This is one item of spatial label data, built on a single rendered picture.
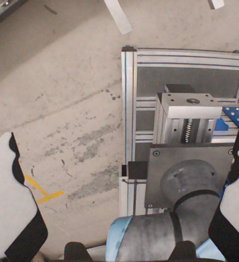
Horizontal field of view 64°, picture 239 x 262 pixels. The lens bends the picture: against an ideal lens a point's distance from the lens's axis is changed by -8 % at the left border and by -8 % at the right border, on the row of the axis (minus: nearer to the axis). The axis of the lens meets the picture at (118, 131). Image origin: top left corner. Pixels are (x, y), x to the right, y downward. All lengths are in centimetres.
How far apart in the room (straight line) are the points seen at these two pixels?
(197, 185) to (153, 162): 12
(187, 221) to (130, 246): 12
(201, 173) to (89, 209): 195
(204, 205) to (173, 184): 10
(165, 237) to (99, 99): 127
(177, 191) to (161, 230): 12
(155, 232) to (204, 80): 110
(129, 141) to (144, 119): 19
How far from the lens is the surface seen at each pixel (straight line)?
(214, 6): 62
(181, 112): 50
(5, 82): 173
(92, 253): 295
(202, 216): 43
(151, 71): 127
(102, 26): 143
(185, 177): 50
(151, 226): 42
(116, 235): 41
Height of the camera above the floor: 143
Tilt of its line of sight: 59 degrees down
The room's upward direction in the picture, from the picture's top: 178 degrees counter-clockwise
